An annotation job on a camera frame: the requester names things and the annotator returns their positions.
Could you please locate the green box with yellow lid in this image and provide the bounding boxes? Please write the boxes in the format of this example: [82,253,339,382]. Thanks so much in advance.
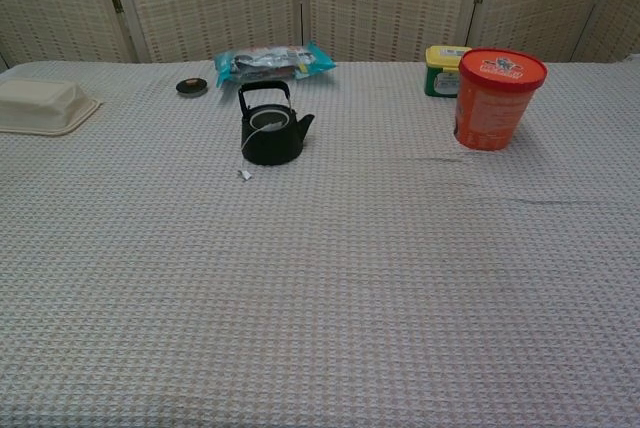
[423,45,474,99]

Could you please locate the white woven tablecloth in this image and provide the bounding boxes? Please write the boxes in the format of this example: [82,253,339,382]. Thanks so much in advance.
[0,58,640,428]

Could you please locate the teal snack package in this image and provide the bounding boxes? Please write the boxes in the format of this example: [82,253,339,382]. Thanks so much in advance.
[213,41,337,89]

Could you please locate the round black teapot lid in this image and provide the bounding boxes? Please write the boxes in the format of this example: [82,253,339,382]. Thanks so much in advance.
[175,76,209,98]

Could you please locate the orange tub with red lid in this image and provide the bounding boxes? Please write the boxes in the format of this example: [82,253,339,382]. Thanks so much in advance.
[453,47,549,152]

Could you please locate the tea bag with string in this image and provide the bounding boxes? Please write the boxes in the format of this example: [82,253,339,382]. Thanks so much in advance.
[236,119,284,182]

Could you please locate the woven bamboo folding screen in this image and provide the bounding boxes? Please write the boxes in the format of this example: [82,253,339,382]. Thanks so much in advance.
[0,0,640,74]

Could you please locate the beige takeout food container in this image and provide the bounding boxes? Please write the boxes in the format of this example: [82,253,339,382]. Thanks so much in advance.
[0,77,104,137]

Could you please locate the black cast iron teapot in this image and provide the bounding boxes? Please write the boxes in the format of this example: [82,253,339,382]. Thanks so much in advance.
[237,80,316,166]

